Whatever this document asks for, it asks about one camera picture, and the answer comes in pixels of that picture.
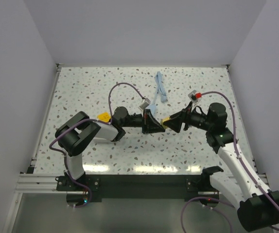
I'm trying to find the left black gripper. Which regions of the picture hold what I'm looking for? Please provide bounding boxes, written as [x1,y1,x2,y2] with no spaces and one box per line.
[121,108,165,134]

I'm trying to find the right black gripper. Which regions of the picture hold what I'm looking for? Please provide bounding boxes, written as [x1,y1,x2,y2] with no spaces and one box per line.
[163,101,213,133]

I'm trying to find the small yellow plug adapter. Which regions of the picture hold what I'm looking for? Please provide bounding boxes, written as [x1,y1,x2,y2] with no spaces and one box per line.
[160,116,170,129]

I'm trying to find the light blue cord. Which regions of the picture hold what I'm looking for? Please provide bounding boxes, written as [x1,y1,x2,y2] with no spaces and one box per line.
[153,71,168,107]

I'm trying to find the yellow cube socket adapter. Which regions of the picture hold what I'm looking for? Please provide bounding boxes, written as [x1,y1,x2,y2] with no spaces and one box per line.
[97,112,111,123]

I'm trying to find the light blue power strip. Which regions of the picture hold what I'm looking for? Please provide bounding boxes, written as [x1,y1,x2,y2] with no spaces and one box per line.
[146,104,157,116]

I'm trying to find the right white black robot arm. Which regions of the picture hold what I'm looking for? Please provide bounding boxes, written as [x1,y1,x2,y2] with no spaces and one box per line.
[163,102,279,232]

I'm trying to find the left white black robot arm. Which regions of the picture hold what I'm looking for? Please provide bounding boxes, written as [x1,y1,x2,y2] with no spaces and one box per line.
[54,106,165,190]

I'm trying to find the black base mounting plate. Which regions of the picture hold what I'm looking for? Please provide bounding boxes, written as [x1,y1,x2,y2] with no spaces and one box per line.
[55,174,219,205]

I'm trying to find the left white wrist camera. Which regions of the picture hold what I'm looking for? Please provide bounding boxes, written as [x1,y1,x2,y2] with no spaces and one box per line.
[139,98,151,111]

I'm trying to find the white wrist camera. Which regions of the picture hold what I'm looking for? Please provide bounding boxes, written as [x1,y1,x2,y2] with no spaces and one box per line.
[139,98,151,111]
[188,90,202,107]

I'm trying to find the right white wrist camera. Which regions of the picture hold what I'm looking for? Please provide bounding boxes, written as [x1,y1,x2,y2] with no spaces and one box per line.
[188,90,202,107]

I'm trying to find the aluminium table frame rail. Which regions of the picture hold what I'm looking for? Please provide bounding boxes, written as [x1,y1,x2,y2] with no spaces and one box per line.
[15,174,57,194]

